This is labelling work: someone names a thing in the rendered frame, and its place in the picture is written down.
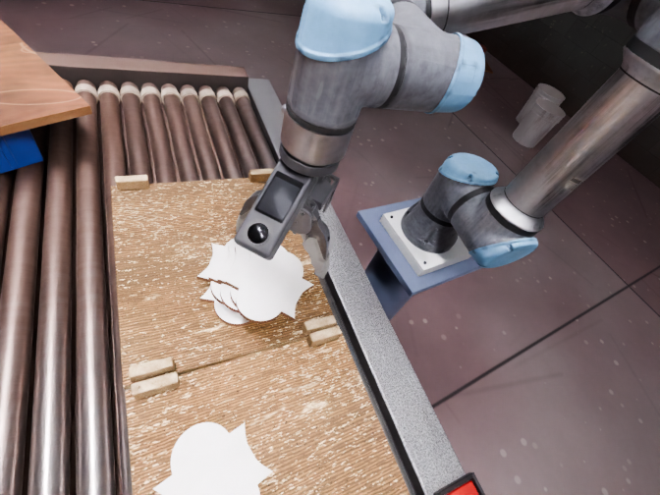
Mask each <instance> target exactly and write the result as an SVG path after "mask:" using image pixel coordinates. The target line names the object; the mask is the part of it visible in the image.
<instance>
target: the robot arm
mask: <svg viewBox="0 0 660 495"><path fill-rule="evenodd" d="M567 12H573V13H575V14H576V15H578V16H583V17H585V16H592V15H596V14H602V15H607V16H610V17H613V18H615V19H618V20H620V21H622V22H624V23H626V24H628V25H629V26H630V27H631V28H634V29H635V30H637V33H636V34H635V35H634V36H633V37H632V38H631V39H630V40H629V41H628V43H627V44H626V45H625V46H624V53H623V63H622V66H621V67H620V68H619V69H618V70H617V71H616V72H615V73H614V74H613V75H612V76H611V77H610V78H609V79H608V80H607V81H606V82H605V83H604V84H603V85H602V86H601V87H600V88H599V89H598V90H597V91H596V92H595V93H594V94H593V95H592V96H591V97H590V98H589V99H588V100H587V102H586V103H585V104H584V105H583V106H582V107H581V108H580V109H579V110H578V111H577V112H576V113H575V115H574V116H573V117H572V118H571V119H570V120H569V122H568V123H567V124H566V125H565V126H564V127H563V128H562V129H561V130H560V131H559V132H558V133H556V134H555V135H554V136H553V137H552V138H551V140H550V141H549V142H548V143H547V144H546V145H545V146H544V147H543V148H542V149H541V150H540V151H539V152H538V153H537V154H536V155H535V156H534V157H533V158H532V160H531V161H530V162H529V163H528V164H527V165H526V166H525V167H524V168H523V169H522V170H521V171H520V172H519V173H518V174H517V175H516V176H515V178H514V179H513V180H512V181H511V182H510V183H509V184H508V185H507V186H506V187H497V188H495V187H494V185H495V184H496V183H497V182H498V178H499V173H498V171H497V169H496V168H495V167H494V166H493V165H492V164H491V163H490V162H488V161H487V160H485V159H483V158H481V157H479V156H476V155H473V154H469V153H455V154H452V155H450V156H449V157H448V158H447V159H446V160H445V162H444V163H443V165H442V166H440V167H439V169H438V170H439V171H438V172H437V174H436V176H435V177H434V179H433V181H432V182H431V184H430V185H429V187H428V189H427V190H426V192H425V194H424V195H423V197H422V198H421V199H420V200H419V201H418V202H416V203H415V204H414V205H412V206H411V207H410V208H409V209H408V210H407V211H406V212H405V214H404V216H403V217H402V220H401V228H402V231H403V233H404V235H405V237H406V238H407V239H408V240H409V241H410V242H411V243H412V244H413V245H414V246H415V247H417V248H419V249H421V250H423V251H426V252H430V253H443V252H446V251H448V250H449V249H451V247H452V246H453V245H454V244H455V242H456V241H457V239H458V236H459V237H460V238H461V240H462V241H463V243H464V245H465V246H466V248H467V250H468V253H469V255H471V256H472V257H473V259H474V260H475V262H476V263H477V264H478V265H479V266H481V267H483V268H494V267H499V266H503V265H506V264H509V263H511V262H514V261H516V260H519V259H521V258H523V257H525V256H526V255H528V254H530V253H531V252H533V251H534V250H535V249H536V248H537V247H538V242H537V238H535V237H534V235H535V234H537V233H538V232H539V231H540V230H541V229H542V228H543V227H544V215H546V214H547V213H548V212H549V211H550V210H551V209H553V208H554V207H555V206H556V205H557V204H558V203H560V202H561V201H562V200H563V199H564V198H565V197H566V196H568V195H569V194H570V193H571V192H572V191H574V190H575V189H576V188H577V187H578V186H579V185H581V184H582V183H583V182H584V181H585V180H586V179H588V178H589V177H590V176H591V175H592V174H593V173H594V172H596V171H597V170H598V169H599V168H600V167H601V166H603V165H604V164H605V163H606V162H607V161H608V160H610V159H611V158H612V157H613V156H614V155H615V154H617V153H618V152H619V151H620V150H621V149H622V148H623V147H625V146H626V145H627V144H628V143H629V142H630V141H632V140H633V139H634V138H635V137H636V136H638V135H639V134H640V133H641V132H642V131H643V130H645V129H646V128H647V127H648V126H649V125H650V124H651V123H653V122H654V121H655V120H656V119H657V118H658V117H660V0H305V4H304V5H303V9H302V17H301V22H300V26H299V29H298V31H297V35H296V41H295V43H296V52H295V57H294V63H293V69H292V73H291V79H290V84H289V90H288V96H287V102H286V104H284V105H283V106H282V109H281V111H282V113H284V120H283V125H282V131H281V143H280V148H279V153H280V157H281V158H280V160H279V161H278V163H277V165H276V167H275V168H274V170H273V172H272V173H271V175H270V177H269V179H268V180H267V182H266V184H265V185H264V187H263V189H262V190H259V191H256V192H254V193H253V194H252V195H251V196H250V197H249V198H248V199H247V200H246V202H245V203H244V205H243V207H242V210H241V212H240V215H239V217H238V220H237V224H236V232H237V234H236V236H235V237H234V241H235V243H236V244H237V245H239V246H240V247H242V248H245V249H247V250H249V251H251V252H253V253H254V254H256V255H258V256H260V257H262V258H264V259H266V260H271V259H273V257H274V256H275V254H276V252H277V250H278V248H279V247H280V245H281V244H282V242H283V241H284V239H285V237H286V235H287V233H288V232H289V230H290V231H292V232H293V234H300V235H304V234H308V235H307V237H306V238H305V240H304V241H303V243H302V245H303V247H304V249H305V250H306V251H307V252H308V254H309V255H310V258H311V264H312V265H313V267H314V270H315V271H314V274H315V275H316V276H318V277H320V278H322V279H323V278H324V277H325V275H326V273H327V272H328V269H329V263H330V254H331V251H332V249H333V246H334V244H335V234H334V232H333V231H329V228H328V226H327V225H326V223H325V222H323V221H322V220H321V217H320V216H319V215H320V213H319V210H321V208H322V207H323V205H324V204H325V205H324V208H323V211H322V212H323V213H324V212H325V211H326V209H327V208H328V206H329V205H330V203H331V200H332V198H333V195H334V192H335V190H336V188H337V186H338V183H339V180H340V178H338V177H336V176H334V175H332V173H334V172H335V171H336V170H337V168H338V166H339V163H340V160H341V159H343V157H344V155H345V153H346V150H347V148H348V145H349V142H350V139H351V136H352V134H353V131H354V128H355V125H356V122H357V119H358V115H359V112H360V110H361V108H362V107H368V108H378V109H391V110H405V111H417V112H424V113H426V114H433V113H435V112H440V113H452V112H456V111H459V110H461V109H463V108H464V107H466V106H467V105H468V104H469V103H470V102H471V101H472V99H473V97H474V96H476V92H477V91H478V90H479V88H480V86H481V83H482V80H483V76H484V70H485V58H484V53H483V50H482V48H481V46H480V45H479V43H478V42H477V41H475V40H474V39H472V38H468V37H465V36H462V34H467V33H471V32H476V31H481V30H485V29H490V28H497V27H502V26H507V25H511V24H516V23H521V22H525V21H530V20H535V19H539V18H544V17H549V16H553V15H558V14H563V13H567ZM331 179H332V180H333V181H334V183H333V184H332V186H331Z"/></svg>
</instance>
